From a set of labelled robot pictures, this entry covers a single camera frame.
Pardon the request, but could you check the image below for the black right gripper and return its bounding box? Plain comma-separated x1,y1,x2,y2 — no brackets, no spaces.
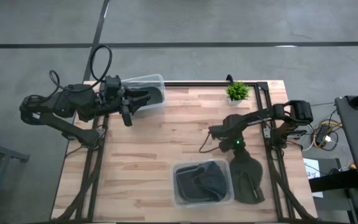
218,136,250,162

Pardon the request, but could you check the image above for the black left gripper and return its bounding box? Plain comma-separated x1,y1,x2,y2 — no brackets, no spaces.
99,88,152,128

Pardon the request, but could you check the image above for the green bucket hat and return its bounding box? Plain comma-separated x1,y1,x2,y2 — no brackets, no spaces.
229,148,265,205
135,86,164,108

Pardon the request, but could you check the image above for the clear plastic container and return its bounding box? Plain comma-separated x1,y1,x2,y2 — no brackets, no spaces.
118,73,167,118
170,158,235,208

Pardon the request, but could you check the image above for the small green potted plant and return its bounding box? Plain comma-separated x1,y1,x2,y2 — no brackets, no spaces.
225,80,251,106

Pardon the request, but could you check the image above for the white paper sheet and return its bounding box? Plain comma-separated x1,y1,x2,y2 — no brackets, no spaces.
303,157,324,198

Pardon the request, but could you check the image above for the black power adapter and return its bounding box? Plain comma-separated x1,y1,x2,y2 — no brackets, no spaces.
317,124,334,143

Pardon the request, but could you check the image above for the black beam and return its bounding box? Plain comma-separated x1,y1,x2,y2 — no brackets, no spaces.
308,169,358,193

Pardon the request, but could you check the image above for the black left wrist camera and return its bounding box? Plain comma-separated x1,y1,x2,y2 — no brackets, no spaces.
104,75,122,91

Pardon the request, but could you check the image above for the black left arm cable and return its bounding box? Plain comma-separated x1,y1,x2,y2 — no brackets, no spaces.
48,44,114,94

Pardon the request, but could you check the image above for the yellow cable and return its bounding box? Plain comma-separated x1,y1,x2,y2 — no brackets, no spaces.
312,120,343,149

